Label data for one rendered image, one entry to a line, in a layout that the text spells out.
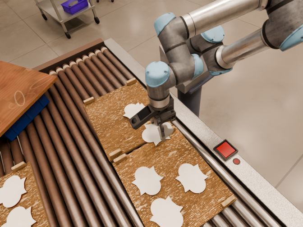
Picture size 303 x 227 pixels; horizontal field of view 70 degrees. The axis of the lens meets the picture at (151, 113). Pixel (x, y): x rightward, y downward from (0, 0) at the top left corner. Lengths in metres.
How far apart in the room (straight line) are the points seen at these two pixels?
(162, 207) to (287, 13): 0.78
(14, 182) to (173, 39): 0.91
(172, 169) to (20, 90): 0.94
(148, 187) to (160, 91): 0.42
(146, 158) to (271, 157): 1.41
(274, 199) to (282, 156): 1.24
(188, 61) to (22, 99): 0.94
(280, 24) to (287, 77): 2.07
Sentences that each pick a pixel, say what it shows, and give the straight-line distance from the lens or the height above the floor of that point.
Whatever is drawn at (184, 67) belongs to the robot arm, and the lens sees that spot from 0.69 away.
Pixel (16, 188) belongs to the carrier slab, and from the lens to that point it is 1.16.
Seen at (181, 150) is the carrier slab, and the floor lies 0.94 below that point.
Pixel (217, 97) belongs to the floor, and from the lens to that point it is 2.48.
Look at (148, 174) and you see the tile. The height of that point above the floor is 0.95.
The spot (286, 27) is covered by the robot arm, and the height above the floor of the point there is 1.40.
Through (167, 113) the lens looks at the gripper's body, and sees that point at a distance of 0.81.
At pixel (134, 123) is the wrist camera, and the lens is 0.79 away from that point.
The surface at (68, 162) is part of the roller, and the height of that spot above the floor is 0.92.
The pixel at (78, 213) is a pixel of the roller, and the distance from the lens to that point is 1.01.
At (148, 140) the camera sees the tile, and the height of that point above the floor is 1.04.
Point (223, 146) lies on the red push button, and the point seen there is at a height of 0.93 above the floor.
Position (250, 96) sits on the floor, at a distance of 2.56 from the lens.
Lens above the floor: 1.81
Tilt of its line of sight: 51 degrees down
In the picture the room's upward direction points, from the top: 10 degrees counter-clockwise
